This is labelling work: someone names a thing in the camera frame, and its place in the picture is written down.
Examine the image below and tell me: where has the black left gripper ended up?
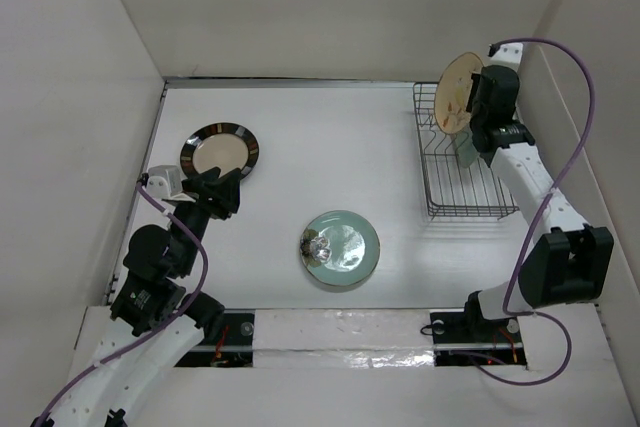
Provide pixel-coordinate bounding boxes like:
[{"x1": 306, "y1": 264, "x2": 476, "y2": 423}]
[{"x1": 171, "y1": 165, "x2": 240, "y2": 274}]

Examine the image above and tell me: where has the beige bird pattern plate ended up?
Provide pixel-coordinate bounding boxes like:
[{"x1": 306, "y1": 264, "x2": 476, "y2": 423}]
[{"x1": 434, "y1": 52, "x2": 484, "y2": 135}]

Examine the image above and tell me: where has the teal rectangular divided plate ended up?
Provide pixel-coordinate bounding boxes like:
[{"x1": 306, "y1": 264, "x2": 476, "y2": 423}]
[{"x1": 454, "y1": 128, "x2": 479, "y2": 168}]

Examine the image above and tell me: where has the teal round flower plate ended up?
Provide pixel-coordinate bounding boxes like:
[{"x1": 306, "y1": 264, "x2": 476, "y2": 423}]
[{"x1": 299, "y1": 210, "x2": 381, "y2": 289}]

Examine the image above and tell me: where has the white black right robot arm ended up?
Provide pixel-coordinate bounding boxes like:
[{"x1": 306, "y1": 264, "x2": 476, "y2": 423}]
[{"x1": 207, "y1": 86, "x2": 587, "y2": 340}]

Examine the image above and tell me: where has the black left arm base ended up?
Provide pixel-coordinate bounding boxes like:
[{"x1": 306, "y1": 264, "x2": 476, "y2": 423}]
[{"x1": 176, "y1": 310, "x2": 255, "y2": 368}]

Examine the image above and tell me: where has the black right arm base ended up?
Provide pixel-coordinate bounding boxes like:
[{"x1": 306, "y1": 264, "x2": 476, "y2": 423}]
[{"x1": 420, "y1": 311, "x2": 527, "y2": 367}]

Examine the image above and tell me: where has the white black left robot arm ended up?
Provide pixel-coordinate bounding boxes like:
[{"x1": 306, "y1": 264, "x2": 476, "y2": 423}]
[{"x1": 33, "y1": 166, "x2": 242, "y2": 426}]

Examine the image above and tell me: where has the black striped rim plate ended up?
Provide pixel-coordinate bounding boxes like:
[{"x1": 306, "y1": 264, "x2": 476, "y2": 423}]
[{"x1": 179, "y1": 122, "x2": 260, "y2": 179}]

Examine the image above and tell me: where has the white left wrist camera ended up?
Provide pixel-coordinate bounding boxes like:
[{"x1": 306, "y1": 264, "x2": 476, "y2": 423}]
[{"x1": 142, "y1": 165, "x2": 183, "y2": 200}]

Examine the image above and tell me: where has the black wire dish rack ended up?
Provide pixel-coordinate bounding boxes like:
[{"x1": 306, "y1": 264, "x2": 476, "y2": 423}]
[{"x1": 412, "y1": 82, "x2": 518, "y2": 219}]

